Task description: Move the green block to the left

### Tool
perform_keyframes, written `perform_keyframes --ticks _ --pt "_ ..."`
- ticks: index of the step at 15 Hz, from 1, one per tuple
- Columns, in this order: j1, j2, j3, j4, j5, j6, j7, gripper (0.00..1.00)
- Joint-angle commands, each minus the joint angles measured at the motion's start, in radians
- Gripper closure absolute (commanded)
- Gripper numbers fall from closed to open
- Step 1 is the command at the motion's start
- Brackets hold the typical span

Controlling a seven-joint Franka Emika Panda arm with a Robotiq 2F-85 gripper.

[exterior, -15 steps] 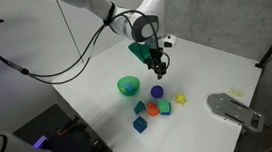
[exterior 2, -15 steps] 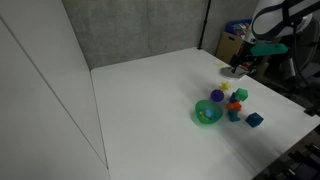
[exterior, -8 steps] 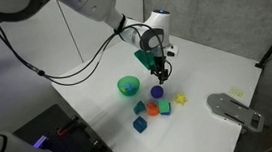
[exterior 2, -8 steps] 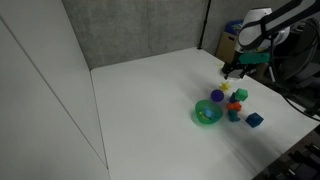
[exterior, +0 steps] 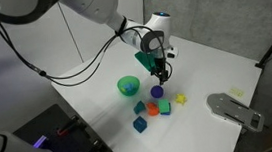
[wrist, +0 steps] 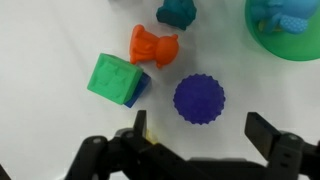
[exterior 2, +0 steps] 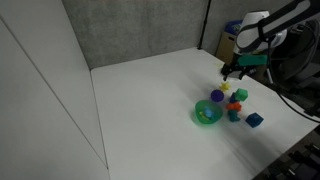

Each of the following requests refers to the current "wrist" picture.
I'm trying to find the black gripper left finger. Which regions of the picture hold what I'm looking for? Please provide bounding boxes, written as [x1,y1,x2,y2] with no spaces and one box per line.
[66,109,174,180]

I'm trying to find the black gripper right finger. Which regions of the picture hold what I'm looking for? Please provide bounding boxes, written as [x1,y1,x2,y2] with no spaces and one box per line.
[244,111,320,180]

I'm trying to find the green rubber block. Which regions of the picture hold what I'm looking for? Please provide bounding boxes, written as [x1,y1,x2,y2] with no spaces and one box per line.
[87,53,145,106]

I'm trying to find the light blue rubber toy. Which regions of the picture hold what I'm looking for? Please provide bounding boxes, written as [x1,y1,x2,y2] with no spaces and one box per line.
[251,0,320,35]

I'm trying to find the orange rubber toy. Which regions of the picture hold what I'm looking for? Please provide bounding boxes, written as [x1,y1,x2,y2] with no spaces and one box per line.
[129,23,180,70]

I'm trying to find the purple bumpy ball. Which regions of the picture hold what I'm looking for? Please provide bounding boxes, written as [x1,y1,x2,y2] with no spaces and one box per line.
[173,73,227,126]

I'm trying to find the blue rubber block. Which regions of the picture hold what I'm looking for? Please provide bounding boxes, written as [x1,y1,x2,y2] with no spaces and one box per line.
[123,72,152,109]

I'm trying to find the teal rubber toy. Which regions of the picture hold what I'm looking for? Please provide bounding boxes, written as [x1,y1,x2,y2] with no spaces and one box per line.
[156,0,198,31]

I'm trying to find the green plastic bowl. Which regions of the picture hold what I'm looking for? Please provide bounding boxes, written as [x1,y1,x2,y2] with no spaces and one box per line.
[244,0,320,62]

